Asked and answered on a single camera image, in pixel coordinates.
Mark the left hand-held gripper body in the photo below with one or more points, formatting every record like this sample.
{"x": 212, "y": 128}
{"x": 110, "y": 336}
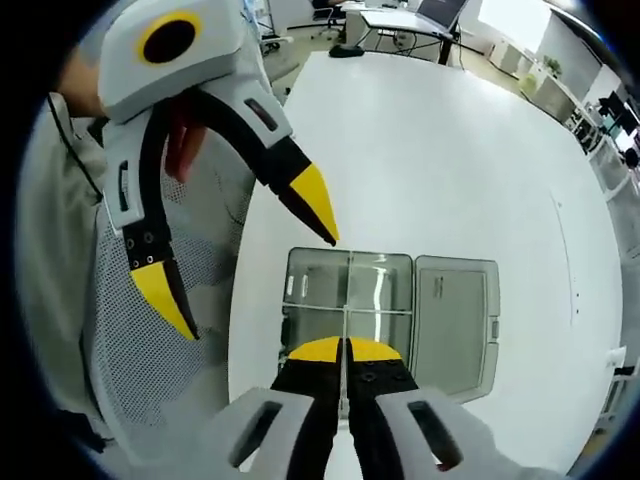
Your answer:
{"x": 215, "y": 55}

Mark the green potted plant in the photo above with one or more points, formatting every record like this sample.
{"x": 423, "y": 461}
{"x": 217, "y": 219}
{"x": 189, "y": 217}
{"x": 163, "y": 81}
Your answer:
{"x": 552, "y": 65}

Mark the grey mesh chair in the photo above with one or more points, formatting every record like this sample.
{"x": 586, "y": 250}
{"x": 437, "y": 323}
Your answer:
{"x": 150, "y": 375}

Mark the clear plastic divider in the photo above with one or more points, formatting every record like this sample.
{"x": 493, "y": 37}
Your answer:
{"x": 349, "y": 280}
{"x": 346, "y": 322}
{"x": 310, "y": 309}

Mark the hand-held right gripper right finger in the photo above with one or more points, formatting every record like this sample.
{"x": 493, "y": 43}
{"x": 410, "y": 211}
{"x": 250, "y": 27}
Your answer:
{"x": 385, "y": 380}

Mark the laptop on stand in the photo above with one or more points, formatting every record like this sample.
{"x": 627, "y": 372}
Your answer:
{"x": 442, "y": 15}

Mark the clear guide fixture box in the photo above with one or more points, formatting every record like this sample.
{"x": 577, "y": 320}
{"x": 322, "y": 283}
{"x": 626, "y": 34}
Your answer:
{"x": 450, "y": 320}

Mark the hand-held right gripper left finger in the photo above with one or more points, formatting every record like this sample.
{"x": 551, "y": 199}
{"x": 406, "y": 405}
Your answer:
{"x": 305, "y": 380}

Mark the person's left hand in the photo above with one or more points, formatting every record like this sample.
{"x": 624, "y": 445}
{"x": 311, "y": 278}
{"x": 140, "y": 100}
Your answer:
{"x": 185, "y": 145}

